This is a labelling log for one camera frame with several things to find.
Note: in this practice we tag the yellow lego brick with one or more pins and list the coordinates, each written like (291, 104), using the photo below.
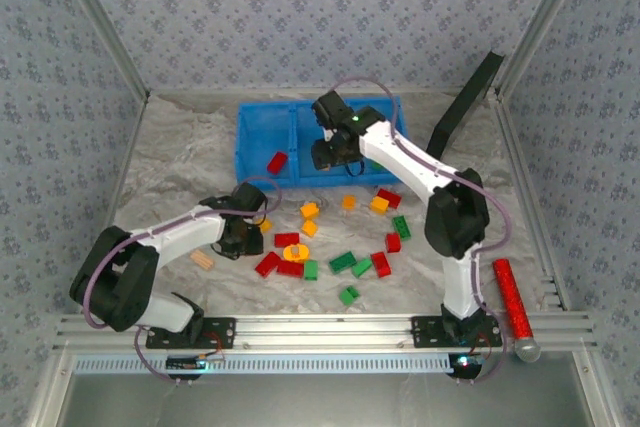
(310, 228)
(309, 210)
(349, 202)
(378, 205)
(265, 226)

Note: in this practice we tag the red lego brick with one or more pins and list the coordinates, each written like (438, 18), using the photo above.
(381, 264)
(393, 242)
(391, 198)
(277, 162)
(268, 264)
(290, 268)
(286, 239)

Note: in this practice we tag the green lego brick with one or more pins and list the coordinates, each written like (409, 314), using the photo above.
(375, 165)
(343, 262)
(361, 267)
(349, 295)
(401, 227)
(311, 270)

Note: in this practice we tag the yellow round lego piece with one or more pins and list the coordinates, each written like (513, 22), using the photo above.
(287, 253)

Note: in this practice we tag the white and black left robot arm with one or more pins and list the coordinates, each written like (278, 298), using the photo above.
(175, 237)

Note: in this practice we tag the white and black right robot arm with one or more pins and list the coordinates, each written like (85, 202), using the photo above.
(400, 157)

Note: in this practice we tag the small wooden block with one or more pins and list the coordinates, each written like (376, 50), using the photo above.
(202, 260)

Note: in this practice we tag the blue three-compartment plastic bin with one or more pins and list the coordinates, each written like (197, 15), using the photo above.
(260, 122)

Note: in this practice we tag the black flat bar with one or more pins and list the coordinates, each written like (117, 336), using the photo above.
(467, 102)

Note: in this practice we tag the red glitter toy microphone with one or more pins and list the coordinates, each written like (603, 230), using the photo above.
(512, 302)

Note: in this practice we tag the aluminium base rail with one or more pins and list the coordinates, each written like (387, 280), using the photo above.
(325, 332)

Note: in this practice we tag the aluminium side rail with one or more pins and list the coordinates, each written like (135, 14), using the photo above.
(530, 197)
(119, 197)

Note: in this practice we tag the aluminium frame post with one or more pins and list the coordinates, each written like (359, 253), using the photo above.
(106, 22)
(541, 22)

